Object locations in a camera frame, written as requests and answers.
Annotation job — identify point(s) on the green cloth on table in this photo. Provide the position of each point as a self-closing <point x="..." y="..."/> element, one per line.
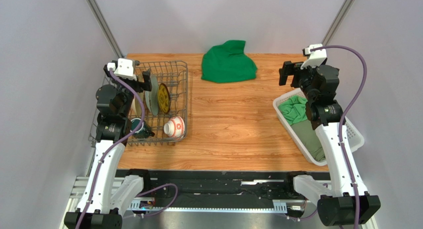
<point x="227" y="63"/>

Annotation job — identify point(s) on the yellow patterned small plate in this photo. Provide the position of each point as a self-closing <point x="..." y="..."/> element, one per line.
<point x="163" y="98"/>

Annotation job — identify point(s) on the cream bird plate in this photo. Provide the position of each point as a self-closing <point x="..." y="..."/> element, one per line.
<point x="136" y="105"/>

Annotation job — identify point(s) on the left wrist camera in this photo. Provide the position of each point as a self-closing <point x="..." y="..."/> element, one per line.
<point x="123" y="68"/>

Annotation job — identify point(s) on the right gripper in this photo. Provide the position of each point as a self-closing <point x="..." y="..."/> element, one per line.
<point x="294" y="74"/>

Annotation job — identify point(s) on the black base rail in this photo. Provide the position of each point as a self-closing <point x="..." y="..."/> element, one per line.
<point x="222" y="189"/>

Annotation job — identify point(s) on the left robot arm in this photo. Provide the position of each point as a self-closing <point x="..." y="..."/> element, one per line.
<point x="121" y="114"/>

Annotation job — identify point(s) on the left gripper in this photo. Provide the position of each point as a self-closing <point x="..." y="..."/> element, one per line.
<point x="140" y="86"/>

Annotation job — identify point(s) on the white orange patterned bowl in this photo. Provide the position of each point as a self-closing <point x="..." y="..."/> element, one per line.
<point x="175" y="127"/>

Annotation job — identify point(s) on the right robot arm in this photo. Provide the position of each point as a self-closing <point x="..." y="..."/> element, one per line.
<point x="348" y="201"/>

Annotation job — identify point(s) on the light blue flower plate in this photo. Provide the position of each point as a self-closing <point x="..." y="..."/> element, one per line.
<point x="151" y="97"/>

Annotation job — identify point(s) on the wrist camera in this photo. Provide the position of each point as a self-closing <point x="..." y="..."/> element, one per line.
<point x="314" y="57"/>
<point x="123" y="68"/>

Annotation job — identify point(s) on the dark green mug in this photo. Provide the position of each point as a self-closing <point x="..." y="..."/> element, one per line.
<point x="145" y="131"/>

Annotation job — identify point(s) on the olive green cloth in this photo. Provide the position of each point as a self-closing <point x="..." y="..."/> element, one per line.
<point x="308" y="137"/>

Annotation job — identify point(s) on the bright green towel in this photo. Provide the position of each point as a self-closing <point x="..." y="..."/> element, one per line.
<point x="294" y="109"/>

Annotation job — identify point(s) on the white plastic basket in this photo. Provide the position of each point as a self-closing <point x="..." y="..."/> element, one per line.
<point x="355" y="138"/>

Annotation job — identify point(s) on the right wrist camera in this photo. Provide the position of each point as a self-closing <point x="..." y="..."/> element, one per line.
<point x="314" y="57"/>

